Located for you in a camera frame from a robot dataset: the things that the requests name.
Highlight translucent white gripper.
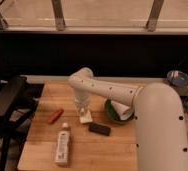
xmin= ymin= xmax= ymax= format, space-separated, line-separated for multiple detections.
xmin=74 ymin=91 xmax=90 ymax=115

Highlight white sponge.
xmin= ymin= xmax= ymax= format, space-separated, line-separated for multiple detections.
xmin=80 ymin=112 xmax=93 ymax=124

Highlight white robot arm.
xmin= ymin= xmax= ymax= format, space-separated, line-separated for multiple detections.
xmin=68 ymin=68 xmax=188 ymax=171

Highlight orange red marker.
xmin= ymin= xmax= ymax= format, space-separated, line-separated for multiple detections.
xmin=47 ymin=108 xmax=64 ymax=124

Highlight green bowl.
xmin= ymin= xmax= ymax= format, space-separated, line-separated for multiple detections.
xmin=104 ymin=99 xmax=134 ymax=124

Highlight black rectangular block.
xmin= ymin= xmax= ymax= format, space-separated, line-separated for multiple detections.
xmin=89 ymin=123 xmax=111 ymax=136

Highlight white paper cup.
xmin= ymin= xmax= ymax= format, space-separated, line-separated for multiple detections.
xmin=111 ymin=101 xmax=133 ymax=121

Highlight white tube bottle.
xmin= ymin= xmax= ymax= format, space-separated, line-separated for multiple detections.
xmin=55 ymin=122 xmax=70 ymax=166

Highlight black chair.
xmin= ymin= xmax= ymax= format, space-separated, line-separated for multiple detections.
xmin=0 ymin=76 xmax=38 ymax=171

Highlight round metal lamp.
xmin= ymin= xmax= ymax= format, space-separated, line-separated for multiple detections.
xmin=166 ymin=70 xmax=188 ymax=105

